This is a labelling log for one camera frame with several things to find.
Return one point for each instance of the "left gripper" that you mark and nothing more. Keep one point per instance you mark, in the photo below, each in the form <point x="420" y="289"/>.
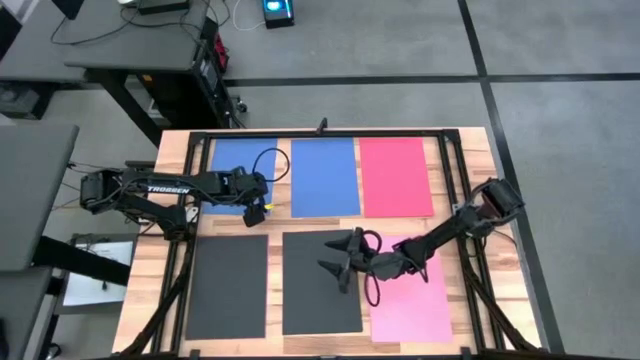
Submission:
<point x="245" y="186"/>

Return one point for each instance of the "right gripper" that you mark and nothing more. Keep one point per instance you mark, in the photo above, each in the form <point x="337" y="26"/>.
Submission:
<point x="356" y="265"/>

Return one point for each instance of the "blue paper sheet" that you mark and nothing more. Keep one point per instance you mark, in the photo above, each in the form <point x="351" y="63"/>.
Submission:
<point x="225" y="155"/>
<point x="325" y="177"/>

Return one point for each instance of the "black paper sheet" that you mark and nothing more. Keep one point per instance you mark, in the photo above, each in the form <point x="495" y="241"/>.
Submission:
<point x="310" y="300"/>
<point x="227" y="287"/>

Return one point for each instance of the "pink paper sheet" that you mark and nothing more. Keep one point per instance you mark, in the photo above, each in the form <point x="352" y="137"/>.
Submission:
<point x="415" y="310"/>

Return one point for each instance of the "red paper sheet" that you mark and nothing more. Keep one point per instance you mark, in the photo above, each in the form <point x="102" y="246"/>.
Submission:
<point x="395" y="177"/>

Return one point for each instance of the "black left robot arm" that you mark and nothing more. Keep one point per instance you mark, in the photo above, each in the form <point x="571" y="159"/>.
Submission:
<point x="165" y="189"/>

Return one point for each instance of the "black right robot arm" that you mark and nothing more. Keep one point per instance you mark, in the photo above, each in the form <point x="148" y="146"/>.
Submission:
<point x="450" y="230"/>

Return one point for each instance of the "yellow tape strip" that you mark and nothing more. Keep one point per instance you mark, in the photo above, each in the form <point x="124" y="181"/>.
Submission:
<point x="269" y="206"/>

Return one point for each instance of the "silver mounting plate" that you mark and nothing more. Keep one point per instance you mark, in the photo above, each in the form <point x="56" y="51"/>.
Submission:
<point x="457" y="207"/>
<point x="192" y="214"/>

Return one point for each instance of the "red box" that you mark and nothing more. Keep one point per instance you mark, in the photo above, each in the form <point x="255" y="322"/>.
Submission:
<point x="221" y="50"/>

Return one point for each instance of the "black computer with blue light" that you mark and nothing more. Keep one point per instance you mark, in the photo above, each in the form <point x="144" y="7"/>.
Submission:
<point x="277" y="17"/>

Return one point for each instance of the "black diagonal bar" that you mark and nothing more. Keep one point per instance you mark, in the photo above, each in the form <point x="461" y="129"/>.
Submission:
<point x="80" y="260"/>

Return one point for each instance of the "white paper sheet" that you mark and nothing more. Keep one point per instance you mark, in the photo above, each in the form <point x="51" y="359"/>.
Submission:
<point x="90" y="295"/>

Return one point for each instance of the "black device box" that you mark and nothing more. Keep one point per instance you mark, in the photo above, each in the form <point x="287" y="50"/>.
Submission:
<point x="162" y="6"/>

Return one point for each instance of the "grey office desk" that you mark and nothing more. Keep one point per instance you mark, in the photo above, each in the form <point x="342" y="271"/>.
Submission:
<point x="35" y="195"/>
<point x="40" y="60"/>
<point x="22" y="310"/>

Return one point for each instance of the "black monitor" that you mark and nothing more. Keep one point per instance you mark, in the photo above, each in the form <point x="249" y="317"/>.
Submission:
<point x="69" y="7"/>
<point x="9" y="35"/>

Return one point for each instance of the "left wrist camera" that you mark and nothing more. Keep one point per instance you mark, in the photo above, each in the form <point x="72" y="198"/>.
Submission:
<point x="253" y="215"/>

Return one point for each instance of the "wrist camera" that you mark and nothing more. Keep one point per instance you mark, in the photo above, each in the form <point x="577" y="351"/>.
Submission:
<point x="386" y="266"/>
<point x="253" y="215"/>

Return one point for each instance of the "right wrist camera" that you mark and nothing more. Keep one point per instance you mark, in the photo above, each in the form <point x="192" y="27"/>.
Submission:
<point x="386" y="266"/>

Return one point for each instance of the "small black bracket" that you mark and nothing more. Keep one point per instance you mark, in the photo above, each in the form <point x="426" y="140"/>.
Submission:
<point x="323" y="125"/>

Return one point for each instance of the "black aluminium table frame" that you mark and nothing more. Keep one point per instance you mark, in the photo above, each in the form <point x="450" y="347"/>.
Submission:
<point x="400" y="133"/>

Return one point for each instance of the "desk with black frame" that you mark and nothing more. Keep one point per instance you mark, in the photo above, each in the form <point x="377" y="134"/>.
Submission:
<point x="135" y="45"/>

